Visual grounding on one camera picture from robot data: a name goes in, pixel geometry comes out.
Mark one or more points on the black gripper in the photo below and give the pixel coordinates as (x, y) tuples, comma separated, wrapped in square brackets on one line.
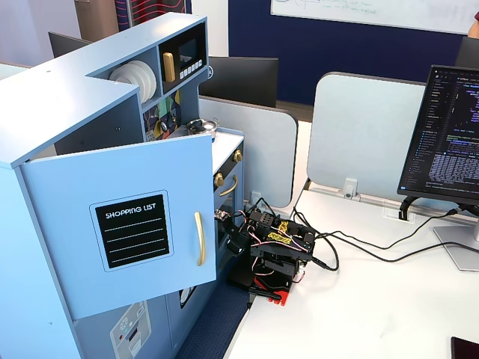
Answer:
[(233, 235)]

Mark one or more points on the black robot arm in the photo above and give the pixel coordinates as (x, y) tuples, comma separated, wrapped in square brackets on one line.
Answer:
[(299, 239)]

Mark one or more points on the blue cabinet door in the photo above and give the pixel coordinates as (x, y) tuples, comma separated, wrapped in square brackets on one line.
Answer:
[(56, 224)]

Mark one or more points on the black table clamp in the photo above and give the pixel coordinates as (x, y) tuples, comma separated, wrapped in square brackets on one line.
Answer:
[(262, 293)]

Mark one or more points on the blue dishwasher door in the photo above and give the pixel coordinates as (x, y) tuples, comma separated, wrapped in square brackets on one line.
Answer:
[(206, 299)]

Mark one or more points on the gold stove knob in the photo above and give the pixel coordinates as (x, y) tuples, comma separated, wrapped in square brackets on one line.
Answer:
[(237, 156), (219, 179)]

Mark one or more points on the shopping list chalkboard panel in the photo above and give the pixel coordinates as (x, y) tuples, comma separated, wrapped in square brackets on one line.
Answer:
[(149, 258)]

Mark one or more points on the grey rounded desk partition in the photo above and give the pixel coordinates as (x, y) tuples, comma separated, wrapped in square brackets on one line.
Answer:
[(262, 149)]

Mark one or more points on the blue fridge door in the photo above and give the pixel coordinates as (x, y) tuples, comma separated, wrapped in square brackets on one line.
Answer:
[(161, 329)]

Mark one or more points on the steel toy pot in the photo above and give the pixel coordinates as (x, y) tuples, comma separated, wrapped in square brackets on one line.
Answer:
[(204, 133)]

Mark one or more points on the grey water dispenser sticker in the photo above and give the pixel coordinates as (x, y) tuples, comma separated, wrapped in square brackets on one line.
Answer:
[(131, 336)]

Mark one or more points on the steel ladle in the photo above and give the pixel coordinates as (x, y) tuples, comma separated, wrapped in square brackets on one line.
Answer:
[(164, 128)]

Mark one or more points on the light blue desk partition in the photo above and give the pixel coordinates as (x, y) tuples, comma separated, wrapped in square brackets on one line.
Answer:
[(355, 131)]

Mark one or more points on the black monitor back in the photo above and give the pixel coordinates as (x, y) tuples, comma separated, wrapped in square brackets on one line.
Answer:
[(243, 78)]

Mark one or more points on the white toy plate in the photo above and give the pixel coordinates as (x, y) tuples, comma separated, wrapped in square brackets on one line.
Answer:
[(127, 73), (154, 82), (149, 84)]

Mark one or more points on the silver monitor stand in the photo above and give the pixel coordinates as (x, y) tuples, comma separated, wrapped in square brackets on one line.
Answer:
[(460, 254)]

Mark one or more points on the monitor showing code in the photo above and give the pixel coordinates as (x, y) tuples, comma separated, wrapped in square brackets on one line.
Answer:
[(449, 131)]

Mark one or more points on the blue toy kitchen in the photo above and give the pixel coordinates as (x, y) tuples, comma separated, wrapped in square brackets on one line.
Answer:
[(56, 86)]

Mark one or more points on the brown wooden panel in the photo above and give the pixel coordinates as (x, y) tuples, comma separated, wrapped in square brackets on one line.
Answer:
[(97, 18)]

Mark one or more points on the dark monitor back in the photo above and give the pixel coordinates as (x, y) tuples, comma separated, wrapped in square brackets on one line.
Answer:
[(63, 43)]

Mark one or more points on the white whiteboard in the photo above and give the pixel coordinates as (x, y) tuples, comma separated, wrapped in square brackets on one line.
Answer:
[(374, 15)]

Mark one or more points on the dark screen edge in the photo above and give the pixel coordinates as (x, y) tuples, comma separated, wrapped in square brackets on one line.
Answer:
[(467, 52)]

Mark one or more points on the red robot base mount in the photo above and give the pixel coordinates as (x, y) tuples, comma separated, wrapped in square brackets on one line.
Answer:
[(282, 297)]

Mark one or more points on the white partition bracket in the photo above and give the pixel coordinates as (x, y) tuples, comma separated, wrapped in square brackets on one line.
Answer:
[(350, 188)]

